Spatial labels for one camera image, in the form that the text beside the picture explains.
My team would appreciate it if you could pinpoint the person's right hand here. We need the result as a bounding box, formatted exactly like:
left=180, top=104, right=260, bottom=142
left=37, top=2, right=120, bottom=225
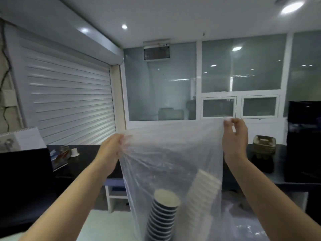
left=222, top=117, right=249, bottom=165

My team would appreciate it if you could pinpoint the person's left hand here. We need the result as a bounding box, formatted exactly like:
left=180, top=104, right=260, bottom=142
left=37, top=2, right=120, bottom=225
left=96, top=134, right=132, bottom=178

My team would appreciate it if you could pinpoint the large clear plastic bag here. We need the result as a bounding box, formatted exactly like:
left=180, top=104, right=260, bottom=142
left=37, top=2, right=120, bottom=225
left=118, top=117, right=225, bottom=241

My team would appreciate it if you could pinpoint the stack of white paper cups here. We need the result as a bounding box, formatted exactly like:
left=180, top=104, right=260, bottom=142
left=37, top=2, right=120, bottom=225
left=182, top=169, right=222, bottom=241

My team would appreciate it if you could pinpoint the black acrylic condiment organizer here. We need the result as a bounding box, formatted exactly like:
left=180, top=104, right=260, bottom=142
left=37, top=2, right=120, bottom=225
left=286, top=100, right=321, bottom=183

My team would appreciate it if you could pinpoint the stack of striped paper cups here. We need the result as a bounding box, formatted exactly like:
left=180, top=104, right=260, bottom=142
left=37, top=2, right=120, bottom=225
left=146, top=189, right=181, bottom=241

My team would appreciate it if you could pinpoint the clear plastic bag sheet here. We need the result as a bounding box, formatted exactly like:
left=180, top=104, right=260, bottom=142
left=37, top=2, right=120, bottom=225
left=220, top=193, right=270, bottom=241

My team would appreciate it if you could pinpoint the person's left forearm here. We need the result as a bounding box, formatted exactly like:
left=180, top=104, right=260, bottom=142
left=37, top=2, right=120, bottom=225
left=19, top=160, right=118, bottom=241

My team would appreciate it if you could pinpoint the person's right forearm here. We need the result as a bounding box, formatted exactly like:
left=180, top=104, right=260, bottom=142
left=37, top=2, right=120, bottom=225
left=224, top=153, right=321, bottom=241

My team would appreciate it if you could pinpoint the stack of pulp cup trays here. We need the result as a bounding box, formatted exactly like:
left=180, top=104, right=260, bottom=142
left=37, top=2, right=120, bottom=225
left=252, top=135, right=276, bottom=157

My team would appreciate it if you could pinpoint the black glossy bar counter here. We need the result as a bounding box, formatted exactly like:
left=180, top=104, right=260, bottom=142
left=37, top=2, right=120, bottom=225
left=47, top=144, right=321, bottom=192

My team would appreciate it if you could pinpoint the white shelf unit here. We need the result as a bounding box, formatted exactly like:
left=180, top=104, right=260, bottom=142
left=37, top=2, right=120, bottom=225
left=105, top=178, right=131, bottom=213

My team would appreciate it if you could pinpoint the grey roller shutter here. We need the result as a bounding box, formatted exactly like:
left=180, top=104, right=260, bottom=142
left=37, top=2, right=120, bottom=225
left=5, top=22, right=118, bottom=146

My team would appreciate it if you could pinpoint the white framed window partition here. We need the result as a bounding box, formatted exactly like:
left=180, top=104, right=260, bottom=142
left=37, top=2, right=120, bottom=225
left=120, top=32, right=321, bottom=146

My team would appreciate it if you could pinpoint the white desk calendar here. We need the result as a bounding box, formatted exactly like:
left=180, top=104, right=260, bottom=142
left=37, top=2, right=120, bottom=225
left=0, top=127, right=47, bottom=153

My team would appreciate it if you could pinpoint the white counter support panel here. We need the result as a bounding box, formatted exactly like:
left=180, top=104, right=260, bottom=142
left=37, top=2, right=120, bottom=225
left=293, top=192, right=308, bottom=211

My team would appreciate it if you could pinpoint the black monitor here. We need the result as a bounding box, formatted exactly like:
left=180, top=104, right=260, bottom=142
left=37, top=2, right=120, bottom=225
left=0, top=148, right=55, bottom=230

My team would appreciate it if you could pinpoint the grey shutter housing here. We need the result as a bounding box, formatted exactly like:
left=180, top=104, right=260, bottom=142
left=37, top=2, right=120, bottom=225
left=0, top=0, right=125, bottom=65

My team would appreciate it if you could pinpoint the white wall mounted appliance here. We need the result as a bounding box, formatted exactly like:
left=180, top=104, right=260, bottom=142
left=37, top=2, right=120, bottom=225
left=143, top=38, right=171, bottom=62

